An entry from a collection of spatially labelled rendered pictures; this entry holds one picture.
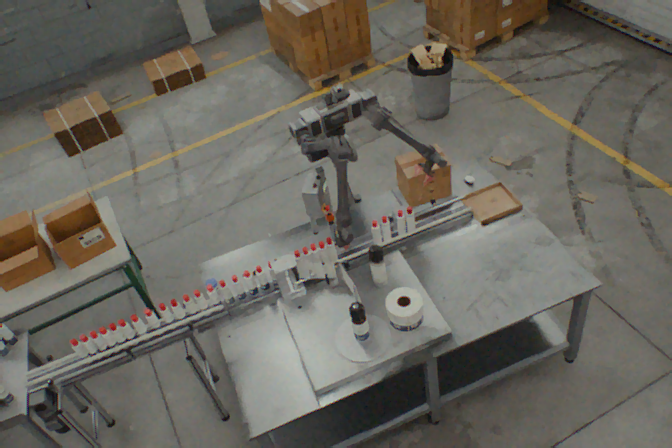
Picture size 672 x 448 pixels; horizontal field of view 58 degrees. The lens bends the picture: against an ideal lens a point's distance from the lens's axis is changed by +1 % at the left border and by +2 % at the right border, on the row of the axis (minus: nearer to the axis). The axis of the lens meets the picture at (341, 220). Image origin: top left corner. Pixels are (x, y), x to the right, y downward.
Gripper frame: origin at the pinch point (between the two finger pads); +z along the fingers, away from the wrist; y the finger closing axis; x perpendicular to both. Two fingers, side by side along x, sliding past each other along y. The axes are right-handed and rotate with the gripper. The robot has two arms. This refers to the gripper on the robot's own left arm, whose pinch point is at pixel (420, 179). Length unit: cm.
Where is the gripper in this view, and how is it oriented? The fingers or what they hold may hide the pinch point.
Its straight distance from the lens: 371.8
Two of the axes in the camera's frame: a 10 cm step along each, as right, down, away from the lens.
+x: 7.6, 1.0, 6.4
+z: -4.4, 8.1, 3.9
